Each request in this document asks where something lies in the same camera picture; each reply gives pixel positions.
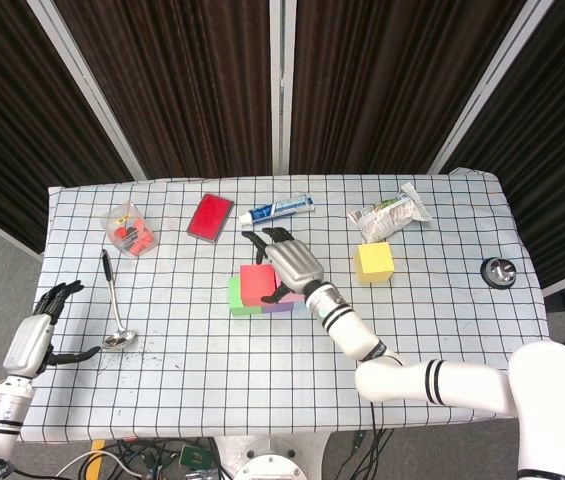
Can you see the small black metal cup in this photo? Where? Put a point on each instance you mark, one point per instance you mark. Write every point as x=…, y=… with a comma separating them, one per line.
x=498, y=273

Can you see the purple foam cube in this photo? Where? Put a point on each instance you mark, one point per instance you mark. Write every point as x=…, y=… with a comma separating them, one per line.
x=277, y=307

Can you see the white grid tablecloth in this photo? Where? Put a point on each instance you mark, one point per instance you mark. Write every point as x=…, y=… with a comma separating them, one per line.
x=212, y=390

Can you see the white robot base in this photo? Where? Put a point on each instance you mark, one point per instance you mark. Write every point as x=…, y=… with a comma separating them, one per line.
x=272, y=455

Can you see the white partition frame post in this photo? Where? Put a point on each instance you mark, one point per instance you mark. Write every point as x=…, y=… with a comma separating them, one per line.
x=89, y=90
x=487, y=85
x=282, y=85

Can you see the green foam cube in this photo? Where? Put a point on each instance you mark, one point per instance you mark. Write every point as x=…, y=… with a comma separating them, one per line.
x=236, y=300

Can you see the blue white toothpaste tube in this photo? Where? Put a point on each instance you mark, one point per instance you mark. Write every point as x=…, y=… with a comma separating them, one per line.
x=277, y=210

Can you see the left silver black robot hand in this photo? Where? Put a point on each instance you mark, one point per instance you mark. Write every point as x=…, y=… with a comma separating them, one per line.
x=27, y=345

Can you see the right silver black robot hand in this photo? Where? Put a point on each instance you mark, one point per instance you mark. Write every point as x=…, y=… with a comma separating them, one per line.
x=294, y=265

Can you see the pink foam cube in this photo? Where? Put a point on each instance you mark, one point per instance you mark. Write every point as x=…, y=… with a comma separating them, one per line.
x=294, y=297

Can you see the red foam cube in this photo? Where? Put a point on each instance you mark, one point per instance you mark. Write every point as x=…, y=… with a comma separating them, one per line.
x=257, y=284

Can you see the green circuit board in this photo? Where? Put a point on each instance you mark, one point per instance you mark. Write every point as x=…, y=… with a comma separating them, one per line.
x=195, y=456

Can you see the light blue foam cube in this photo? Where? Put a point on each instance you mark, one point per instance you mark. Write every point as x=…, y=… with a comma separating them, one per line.
x=301, y=305

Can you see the brown fabric partition panel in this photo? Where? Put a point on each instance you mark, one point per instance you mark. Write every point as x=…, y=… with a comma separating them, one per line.
x=392, y=85
x=177, y=85
x=12, y=125
x=557, y=150

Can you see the clear box with red caps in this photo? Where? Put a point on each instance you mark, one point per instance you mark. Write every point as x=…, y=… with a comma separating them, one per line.
x=129, y=230

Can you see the red ink pad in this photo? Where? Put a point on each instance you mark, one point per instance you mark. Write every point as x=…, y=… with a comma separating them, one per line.
x=210, y=217

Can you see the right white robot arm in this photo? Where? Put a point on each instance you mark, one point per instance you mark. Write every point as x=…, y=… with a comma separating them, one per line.
x=412, y=380

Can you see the yellow foam cube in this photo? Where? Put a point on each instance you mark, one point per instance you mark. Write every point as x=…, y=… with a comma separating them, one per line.
x=373, y=262

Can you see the crumpled snack bag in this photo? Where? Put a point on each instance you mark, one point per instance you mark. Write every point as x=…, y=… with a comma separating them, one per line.
x=387, y=217

